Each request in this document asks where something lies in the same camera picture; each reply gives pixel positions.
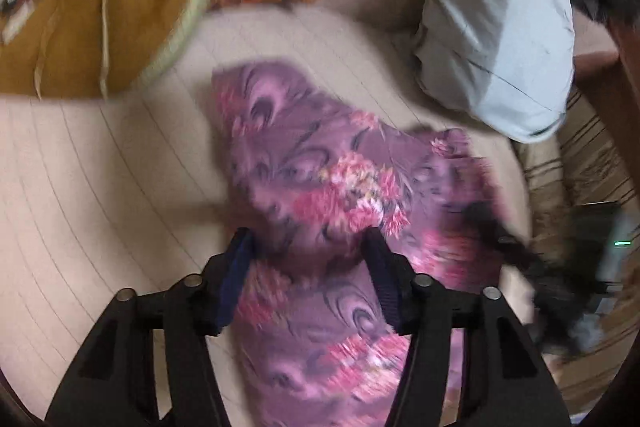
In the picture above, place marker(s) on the brown wooden furniture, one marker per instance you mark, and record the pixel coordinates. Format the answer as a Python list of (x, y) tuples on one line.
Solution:
[(615, 67)]

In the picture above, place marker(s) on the purple floral garment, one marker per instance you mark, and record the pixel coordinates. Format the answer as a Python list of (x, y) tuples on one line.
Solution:
[(325, 167)]

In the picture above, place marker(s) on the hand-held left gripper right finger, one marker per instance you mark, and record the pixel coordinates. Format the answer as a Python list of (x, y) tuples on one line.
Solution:
[(382, 278)]

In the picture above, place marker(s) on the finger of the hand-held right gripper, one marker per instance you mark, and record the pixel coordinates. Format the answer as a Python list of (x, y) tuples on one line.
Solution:
[(495, 233)]

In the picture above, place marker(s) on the pink bed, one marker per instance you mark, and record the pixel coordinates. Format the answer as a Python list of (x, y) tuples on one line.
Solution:
[(100, 182)]

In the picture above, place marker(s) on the beige striped cloth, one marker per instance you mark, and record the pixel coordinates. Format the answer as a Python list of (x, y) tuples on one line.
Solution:
[(590, 157)]

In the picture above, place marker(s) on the light blue pillow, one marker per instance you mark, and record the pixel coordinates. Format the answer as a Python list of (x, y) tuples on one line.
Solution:
[(490, 32)]

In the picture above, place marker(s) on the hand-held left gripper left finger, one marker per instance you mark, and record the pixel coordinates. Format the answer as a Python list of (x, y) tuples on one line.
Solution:
[(235, 278)]

